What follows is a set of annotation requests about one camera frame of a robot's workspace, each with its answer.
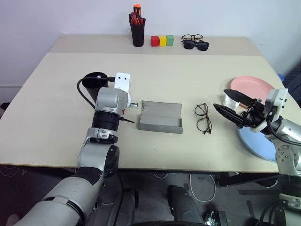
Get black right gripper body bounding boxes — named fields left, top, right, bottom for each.
left=240, top=98, right=268, bottom=129

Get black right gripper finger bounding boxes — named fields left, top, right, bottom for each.
left=223, top=89, right=255, bottom=108
left=213, top=103, right=244, bottom=129

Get tortoiseshell round glasses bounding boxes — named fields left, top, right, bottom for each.
left=194, top=102, right=213, bottom=135

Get grey glasses case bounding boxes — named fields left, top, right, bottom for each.
left=137, top=100, right=184, bottom=135

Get black framed clear glasses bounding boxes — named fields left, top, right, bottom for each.
left=181, top=33, right=204, bottom=42

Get black tool holder cup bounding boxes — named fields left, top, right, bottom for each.
left=130, top=21, right=146, bottom=47

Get red and orange markers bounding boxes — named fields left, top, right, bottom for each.
left=128, top=11, right=147, bottom=25

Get black plastic cup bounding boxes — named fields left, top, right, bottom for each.
left=82, top=72, right=110, bottom=102

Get crumpled white paper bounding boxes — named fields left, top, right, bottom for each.
left=222, top=93, right=243, bottom=109

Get pink plate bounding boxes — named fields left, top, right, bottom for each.
left=230, top=75, right=275, bottom=109

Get blue plate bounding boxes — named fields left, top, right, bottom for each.
left=237, top=126, right=278, bottom=163

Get black ribbed object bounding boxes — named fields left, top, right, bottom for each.
left=283, top=63, right=301, bottom=102

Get black sunglasses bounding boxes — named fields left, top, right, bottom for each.
left=182, top=40, right=211, bottom=52

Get dark rounded robot leg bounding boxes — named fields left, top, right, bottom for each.
left=103, top=187, right=140, bottom=226
left=166, top=185, right=206, bottom=226

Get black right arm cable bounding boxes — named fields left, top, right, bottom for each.
left=266, top=117, right=301, bottom=145

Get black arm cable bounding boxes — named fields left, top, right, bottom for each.
left=77, top=74, right=116, bottom=110
left=266, top=117, right=301, bottom=145

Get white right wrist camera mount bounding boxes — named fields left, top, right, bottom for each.
left=249, top=88, right=289, bottom=135

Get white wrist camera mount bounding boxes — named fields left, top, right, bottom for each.
left=249, top=88, right=289, bottom=135
left=113, top=72, right=132, bottom=95

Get black table frame bar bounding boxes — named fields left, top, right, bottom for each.
left=215, top=172, right=281, bottom=188

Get white floor cable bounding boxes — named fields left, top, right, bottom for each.
left=189, top=173, right=217, bottom=202

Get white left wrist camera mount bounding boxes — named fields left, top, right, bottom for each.
left=113, top=72, right=132, bottom=95

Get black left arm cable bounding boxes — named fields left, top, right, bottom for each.
left=77, top=74, right=116, bottom=110

